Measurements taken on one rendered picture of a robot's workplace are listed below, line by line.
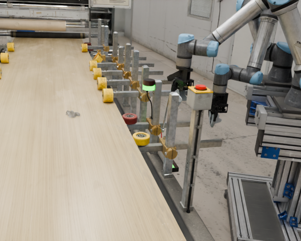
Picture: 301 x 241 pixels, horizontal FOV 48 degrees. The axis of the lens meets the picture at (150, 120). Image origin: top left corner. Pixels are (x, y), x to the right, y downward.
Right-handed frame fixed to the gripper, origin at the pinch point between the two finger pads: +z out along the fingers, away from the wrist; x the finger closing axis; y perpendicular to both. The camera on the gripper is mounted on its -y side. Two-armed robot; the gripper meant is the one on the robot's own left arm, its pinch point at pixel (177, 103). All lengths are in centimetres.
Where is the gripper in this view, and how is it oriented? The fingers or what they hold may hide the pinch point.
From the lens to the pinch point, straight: 175.6
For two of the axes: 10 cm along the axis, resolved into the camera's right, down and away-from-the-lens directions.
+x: 8.1, -1.7, 5.6
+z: -0.6, 9.2, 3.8
